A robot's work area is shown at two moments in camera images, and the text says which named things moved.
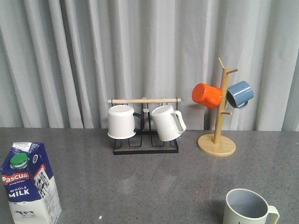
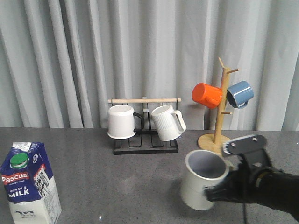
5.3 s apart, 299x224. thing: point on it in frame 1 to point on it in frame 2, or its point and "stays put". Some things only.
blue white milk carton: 31,185 stays put
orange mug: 207,95 stays put
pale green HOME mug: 245,206 to 202,169
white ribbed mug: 169,123 stays put
